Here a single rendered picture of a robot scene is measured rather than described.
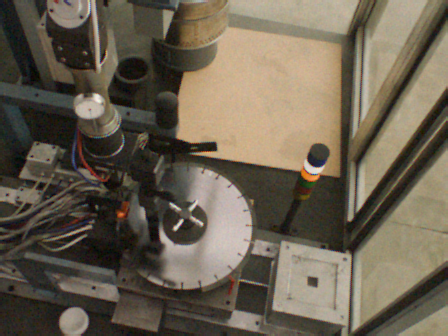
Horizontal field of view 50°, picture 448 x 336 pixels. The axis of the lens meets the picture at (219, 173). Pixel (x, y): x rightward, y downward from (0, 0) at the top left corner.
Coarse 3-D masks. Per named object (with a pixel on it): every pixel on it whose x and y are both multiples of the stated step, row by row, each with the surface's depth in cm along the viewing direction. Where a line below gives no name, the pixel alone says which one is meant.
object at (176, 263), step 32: (192, 192) 121; (224, 192) 122; (128, 224) 116; (160, 224) 116; (224, 224) 117; (128, 256) 111; (160, 256) 112; (192, 256) 112; (224, 256) 113; (192, 288) 108
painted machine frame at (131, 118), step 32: (0, 0) 134; (32, 0) 130; (128, 0) 101; (160, 0) 100; (32, 32) 137; (160, 32) 108; (32, 64) 155; (0, 96) 122; (32, 96) 122; (64, 96) 122; (160, 96) 115; (0, 128) 134; (128, 128) 123; (160, 128) 120
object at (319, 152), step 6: (318, 144) 106; (312, 150) 105; (318, 150) 105; (324, 150) 105; (312, 156) 105; (318, 156) 104; (324, 156) 105; (312, 162) 106; (318, 162) 105; (324, 162) 106
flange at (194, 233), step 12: (180, 204) 118; (168, 216) 116; (192, 216) 115; (204, 216) 117; (168, 228) 115; (180, 228) 115; (192, 228) 115; (204, 228) 115; (180, 240) 113; (192, 240) 114
